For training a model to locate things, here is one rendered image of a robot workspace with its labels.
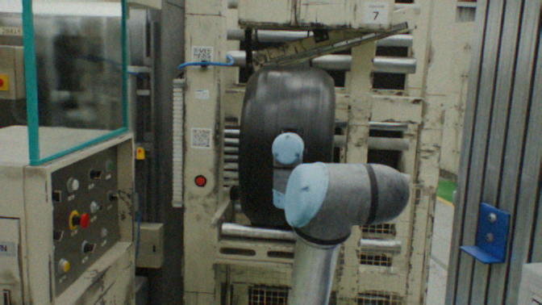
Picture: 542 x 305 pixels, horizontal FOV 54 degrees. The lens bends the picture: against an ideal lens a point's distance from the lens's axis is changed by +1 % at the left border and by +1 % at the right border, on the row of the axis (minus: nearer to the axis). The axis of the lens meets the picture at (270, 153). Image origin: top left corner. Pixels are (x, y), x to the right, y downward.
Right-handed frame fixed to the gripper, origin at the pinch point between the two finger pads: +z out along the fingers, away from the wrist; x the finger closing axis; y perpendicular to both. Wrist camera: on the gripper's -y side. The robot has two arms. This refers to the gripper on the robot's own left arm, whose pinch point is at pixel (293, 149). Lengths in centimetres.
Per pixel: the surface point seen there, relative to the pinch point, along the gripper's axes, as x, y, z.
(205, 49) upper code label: 34, 32, 18
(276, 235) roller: 5.2, -31.8, 18.7
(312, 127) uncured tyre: -5.7, 7.2, 2.4
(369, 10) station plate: -25, 52, 42
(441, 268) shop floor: -105, -96, 234
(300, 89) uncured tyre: -0.9, 19.6, 9.3
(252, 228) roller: 13.7, -30.1, 19.0
